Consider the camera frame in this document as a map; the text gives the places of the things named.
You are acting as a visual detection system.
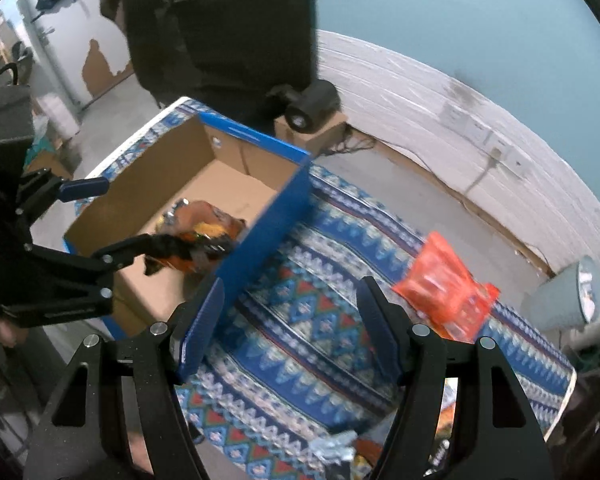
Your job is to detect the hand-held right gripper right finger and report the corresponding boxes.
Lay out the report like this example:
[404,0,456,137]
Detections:
[355,276,556,480]

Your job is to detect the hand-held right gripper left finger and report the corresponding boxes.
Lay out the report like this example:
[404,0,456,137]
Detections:
[22,277,226,480]

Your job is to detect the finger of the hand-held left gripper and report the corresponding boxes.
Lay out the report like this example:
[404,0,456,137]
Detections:
[15,169,112,233]
[0,233,236,329]

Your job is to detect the orange snack bag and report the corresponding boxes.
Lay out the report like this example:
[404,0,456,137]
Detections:
[145,200,248,277]

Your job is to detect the blue cardboard box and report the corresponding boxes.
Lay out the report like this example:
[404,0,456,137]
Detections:
[62,111,315,386]

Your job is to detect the black chair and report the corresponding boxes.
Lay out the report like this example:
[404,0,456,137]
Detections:
[0,60,22,111]

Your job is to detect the white plastic bag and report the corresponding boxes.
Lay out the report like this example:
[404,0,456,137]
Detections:
[34,94,81,137]

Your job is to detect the blue patterned blanket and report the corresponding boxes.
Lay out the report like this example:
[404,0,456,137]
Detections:
[70,97,578,480]

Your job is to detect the red snack packet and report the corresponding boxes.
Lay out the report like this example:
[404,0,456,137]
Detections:
[391,231,501,343]

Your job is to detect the colourful snack packet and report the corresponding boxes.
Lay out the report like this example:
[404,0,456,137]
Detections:
[431,379,462,467]

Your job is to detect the silver crumpled wrapper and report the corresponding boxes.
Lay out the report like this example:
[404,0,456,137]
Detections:
[310,430,358,464]

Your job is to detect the orange snack packet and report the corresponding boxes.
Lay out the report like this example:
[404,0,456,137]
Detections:
[355,440,387,480]

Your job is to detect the white round lamp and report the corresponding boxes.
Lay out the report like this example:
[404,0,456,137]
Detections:
[522,255,600,334]

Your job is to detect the white plastic fitting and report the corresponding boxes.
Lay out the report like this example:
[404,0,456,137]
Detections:
[570,310,600,352]

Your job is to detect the grey power cable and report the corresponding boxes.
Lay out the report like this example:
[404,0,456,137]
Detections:
[461,152,498,197]

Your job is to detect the black cable bundle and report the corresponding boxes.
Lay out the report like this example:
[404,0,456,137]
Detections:
[329,126,382,157]

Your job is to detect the white wall socket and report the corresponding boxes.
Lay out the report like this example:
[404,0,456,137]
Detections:
[487,137,513,163]
[440,101,468,126]
[465,117,493,143]
[507,152,533,178]

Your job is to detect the black camera device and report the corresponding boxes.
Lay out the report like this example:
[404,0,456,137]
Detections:
[266,79,340,133]

